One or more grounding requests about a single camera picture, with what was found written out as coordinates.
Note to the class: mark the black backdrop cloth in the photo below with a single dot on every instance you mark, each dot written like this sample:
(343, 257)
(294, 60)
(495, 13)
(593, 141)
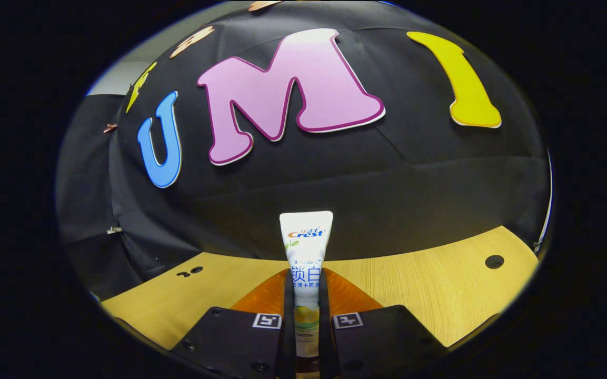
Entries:
(387, 184)

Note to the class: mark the copper clip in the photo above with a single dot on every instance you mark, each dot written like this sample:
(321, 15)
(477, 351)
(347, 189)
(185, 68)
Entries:
(109, 128)

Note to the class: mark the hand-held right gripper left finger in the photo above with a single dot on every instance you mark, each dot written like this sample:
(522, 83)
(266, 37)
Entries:
(229, 347)

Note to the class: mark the silver clip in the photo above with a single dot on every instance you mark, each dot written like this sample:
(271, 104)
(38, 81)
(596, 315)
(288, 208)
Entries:
(114, 230)

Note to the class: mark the white toothpaste tube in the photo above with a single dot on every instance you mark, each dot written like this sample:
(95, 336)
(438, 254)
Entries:
(306, 252)

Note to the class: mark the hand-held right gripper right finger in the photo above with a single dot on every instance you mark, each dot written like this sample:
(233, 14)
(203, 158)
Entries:
(382, 347)

